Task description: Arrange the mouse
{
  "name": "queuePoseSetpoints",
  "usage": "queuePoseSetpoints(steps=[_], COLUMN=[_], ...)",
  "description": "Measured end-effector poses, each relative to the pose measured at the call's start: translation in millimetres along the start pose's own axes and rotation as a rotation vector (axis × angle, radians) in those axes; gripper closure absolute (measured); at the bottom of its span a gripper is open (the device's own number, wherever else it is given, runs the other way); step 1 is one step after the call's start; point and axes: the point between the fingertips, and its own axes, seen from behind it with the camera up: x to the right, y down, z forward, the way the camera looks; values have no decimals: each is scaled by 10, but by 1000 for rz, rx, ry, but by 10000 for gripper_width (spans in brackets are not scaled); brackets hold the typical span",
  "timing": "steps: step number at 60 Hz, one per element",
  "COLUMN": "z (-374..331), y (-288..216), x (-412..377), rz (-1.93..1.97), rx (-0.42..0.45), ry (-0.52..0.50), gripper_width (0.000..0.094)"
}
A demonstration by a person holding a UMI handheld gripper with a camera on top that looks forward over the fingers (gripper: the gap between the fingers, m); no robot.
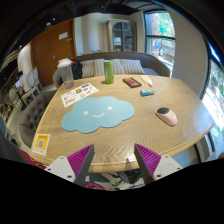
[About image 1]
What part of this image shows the black bag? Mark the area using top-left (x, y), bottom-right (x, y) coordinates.
top-left (71, 61), bottom-right (82, 80)

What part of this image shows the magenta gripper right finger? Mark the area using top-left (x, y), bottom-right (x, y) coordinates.
top-left (134, 144), bottom-right (182, 184)

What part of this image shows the brown wooden door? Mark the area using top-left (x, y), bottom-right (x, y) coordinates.
top-left (31, 19), bottom-right (76, 87)

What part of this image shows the green drink can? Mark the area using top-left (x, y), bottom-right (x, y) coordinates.
top-left (104, 60), bottom-right (114, 84)

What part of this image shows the teal eraser block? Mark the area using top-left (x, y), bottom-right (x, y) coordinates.
top-left (140, 90), bottom-right (155, 96)

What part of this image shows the pink computer mouse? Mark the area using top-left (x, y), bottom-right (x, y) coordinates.
top-left (155, 107), bottom-right (177, 126)

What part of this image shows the grey tufted chair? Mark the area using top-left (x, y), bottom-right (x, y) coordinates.
top-left (19, 90), bottom-right (56, 147)

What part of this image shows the yellow QR code card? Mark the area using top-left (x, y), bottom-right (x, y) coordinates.
top-left (32, 134), bottom-right (51, 156)

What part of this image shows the white sticker sheet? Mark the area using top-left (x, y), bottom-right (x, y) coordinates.
top-left (61, 83), bottom-right (98, 107)

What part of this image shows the cream folded fan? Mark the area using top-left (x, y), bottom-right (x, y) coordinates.
top-left (141, 75), bottom-right (153, 87)

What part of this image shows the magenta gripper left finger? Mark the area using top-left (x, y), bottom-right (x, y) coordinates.
top-left (45, 145), bottom-right (95, 186)

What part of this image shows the blue cloud mouse pad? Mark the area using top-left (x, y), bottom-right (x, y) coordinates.
top-left (61, 96), bottom-right (135, 134)

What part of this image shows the white dining chair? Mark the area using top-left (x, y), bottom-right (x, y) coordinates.
top-left (19, 71), bottom-right (40, 96)

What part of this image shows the grey striped sofa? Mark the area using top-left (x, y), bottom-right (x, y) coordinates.
top-left (52, 51), bottom-right (172, 88)

